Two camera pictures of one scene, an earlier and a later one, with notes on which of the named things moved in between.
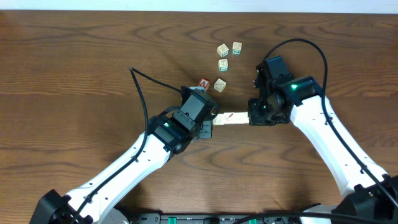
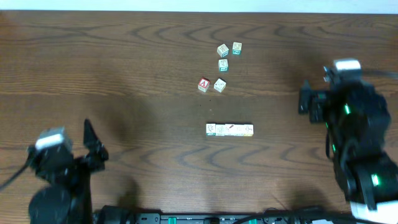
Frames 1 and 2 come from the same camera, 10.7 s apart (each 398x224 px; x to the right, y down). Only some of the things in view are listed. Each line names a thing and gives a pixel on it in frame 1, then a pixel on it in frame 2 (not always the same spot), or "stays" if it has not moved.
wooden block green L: x=223 y=65 stays
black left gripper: x=207 y=130 to x=90 y=158
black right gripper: x=254 y=118 to x=316 y=98
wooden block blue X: x=229 y=118 to x=229 y=130
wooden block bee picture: x=219 y=120 to x=220 y=130
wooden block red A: x=205 y=83 stays
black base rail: x=257 y=218 stays
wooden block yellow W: x=219 y=85 stays
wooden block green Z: x=237 y=48 stays
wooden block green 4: x=222 y=50 stays
